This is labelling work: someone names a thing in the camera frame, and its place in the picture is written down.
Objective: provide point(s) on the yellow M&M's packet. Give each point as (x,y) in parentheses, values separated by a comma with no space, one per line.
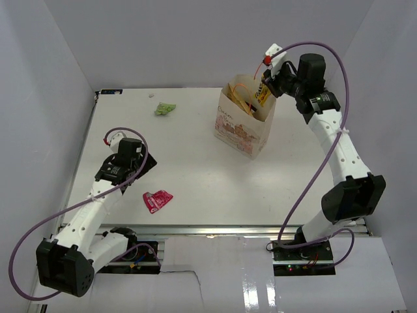
(261,95)

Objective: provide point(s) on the yellow chips bag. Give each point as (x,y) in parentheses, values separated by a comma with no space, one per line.
(237,99)

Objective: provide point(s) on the light green snack packet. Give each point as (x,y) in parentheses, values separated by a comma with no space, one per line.
(163,109)

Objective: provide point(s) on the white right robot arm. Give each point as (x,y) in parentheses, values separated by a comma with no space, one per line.
(356,191)

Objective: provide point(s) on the aluminium table frame rail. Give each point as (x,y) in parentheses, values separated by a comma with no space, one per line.
(201,214)

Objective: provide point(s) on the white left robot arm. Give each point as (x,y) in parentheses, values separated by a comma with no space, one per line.
(69,261)

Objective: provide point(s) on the blue label left corner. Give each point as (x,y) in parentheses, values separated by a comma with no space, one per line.
(111,92)

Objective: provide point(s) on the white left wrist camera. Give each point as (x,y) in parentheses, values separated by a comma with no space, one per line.
(113,141)

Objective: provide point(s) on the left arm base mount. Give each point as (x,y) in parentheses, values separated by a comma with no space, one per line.
(140,261)

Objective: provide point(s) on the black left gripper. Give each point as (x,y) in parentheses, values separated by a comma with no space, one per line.
(150,162)

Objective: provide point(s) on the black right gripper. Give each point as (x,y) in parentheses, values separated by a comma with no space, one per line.
(272,80)

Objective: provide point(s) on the paper bag with orange handles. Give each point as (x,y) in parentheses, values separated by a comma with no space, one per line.
(245,133)

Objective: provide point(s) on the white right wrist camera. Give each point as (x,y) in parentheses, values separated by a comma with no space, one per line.
(274,58)

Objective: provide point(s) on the red candy packet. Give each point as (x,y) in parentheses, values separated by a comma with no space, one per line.
(155,201)

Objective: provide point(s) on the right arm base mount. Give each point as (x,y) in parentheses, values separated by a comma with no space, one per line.
(313,260)

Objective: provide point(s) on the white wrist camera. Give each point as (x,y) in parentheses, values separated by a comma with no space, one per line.
(274,58)
(113,141)

